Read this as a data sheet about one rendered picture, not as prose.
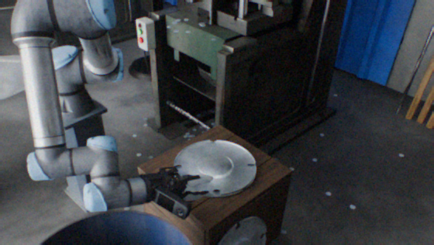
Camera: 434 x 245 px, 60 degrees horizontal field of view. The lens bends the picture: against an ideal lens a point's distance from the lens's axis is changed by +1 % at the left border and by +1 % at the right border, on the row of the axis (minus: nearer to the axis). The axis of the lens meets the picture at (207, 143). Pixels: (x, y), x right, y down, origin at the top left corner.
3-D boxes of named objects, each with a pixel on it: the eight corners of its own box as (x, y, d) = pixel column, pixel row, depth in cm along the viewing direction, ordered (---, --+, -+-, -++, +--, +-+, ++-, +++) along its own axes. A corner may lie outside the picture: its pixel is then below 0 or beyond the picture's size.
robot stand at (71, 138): (86, 213, 161) (63, 127, 133) (64, 191, 171) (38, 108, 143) (122, 191, 171) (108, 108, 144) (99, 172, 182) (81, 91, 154)
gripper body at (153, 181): (177, 165, 111) (139, 169, 105) (190, 183, 105) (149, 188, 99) (173, 184, 115) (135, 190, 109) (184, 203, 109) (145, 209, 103)
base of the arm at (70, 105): (65, 123, 135) (59, 100, 129) (45, 108, 144) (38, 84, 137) (101, 108, 144) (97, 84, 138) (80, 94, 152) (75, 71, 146)
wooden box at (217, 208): (207, 295, 131) (208, 229, 110) (145, 229, 154) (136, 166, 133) (280, 234, 153) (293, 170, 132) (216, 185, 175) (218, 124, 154)
